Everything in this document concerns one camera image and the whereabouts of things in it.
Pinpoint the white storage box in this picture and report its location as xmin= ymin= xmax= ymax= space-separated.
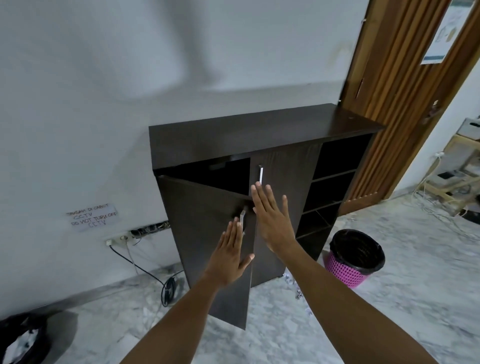
xmin=455 ymin=116 xmax=480 ymax=142

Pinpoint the person's left hand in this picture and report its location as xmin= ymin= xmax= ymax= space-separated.
xmin=204 ymin=216 xmax=256 ymax=288

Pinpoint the white power cable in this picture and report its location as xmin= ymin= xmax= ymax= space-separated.
xmin=412 ymin=151 xmax=480 ymax=241

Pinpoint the black cable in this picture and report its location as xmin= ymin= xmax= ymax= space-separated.
xmin=108 ymin=243 xmax=179 ymax=308

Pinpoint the white blue paper sheet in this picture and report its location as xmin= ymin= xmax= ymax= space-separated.
xmin=419 ymin=0 xmax=475 ymax=66

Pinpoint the dark wooden cabinet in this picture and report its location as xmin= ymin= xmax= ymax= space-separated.
xmin=148 ymin=103 xmax=387 ymax=290

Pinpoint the silver door lever handle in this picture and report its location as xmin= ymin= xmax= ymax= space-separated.
xmin=419 ymin=100 xmax=443 ymax=127

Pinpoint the person's right forearm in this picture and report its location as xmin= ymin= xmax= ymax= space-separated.
xmin=284 ymin=243 xmax=440 ymax=364

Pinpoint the person's right hand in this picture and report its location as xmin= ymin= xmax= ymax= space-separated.
xmin=250 ymin=181 xmax=301 ymax=256

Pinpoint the person's left forearm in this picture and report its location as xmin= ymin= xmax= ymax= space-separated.
xmin=119 ymin=275 xmax=226 ymax=364

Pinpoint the pile of paper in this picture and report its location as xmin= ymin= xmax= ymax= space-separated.
xmin=283 ymin=273 xmax=312 ymax=316

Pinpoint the light wooden table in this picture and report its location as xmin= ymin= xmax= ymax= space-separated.
xmin=421 ymin=134 xmax=480 ymax=217

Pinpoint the white paper wall note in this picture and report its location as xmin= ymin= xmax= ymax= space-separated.
xmin=65 ymin=203 xmax=122 ymax=232

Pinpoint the brown wooden slatted door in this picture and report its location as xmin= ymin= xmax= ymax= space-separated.
xmin=339 ymin=0 xmax=480 ymax=217

